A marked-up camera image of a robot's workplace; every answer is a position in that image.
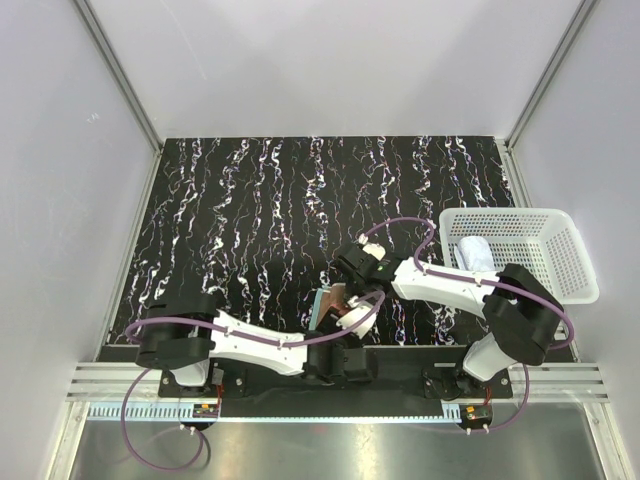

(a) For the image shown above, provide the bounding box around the orange brown towel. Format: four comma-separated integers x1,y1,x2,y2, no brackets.
308,283,352,334

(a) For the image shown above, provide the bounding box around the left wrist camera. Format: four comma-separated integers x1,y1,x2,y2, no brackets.
336,296,381,340

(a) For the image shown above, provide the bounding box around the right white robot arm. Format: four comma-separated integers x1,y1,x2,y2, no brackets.
333,243,564,397

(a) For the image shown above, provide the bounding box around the white towel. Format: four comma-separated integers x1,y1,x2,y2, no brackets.
454,236,495,272

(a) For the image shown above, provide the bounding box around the white plastic basket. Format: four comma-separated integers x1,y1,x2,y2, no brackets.
439,207,599,305

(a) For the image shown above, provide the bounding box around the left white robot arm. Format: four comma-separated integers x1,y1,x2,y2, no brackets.
125,292,385,396

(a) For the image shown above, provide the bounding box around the white cable duct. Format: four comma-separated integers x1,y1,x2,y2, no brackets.
88,400,466,423

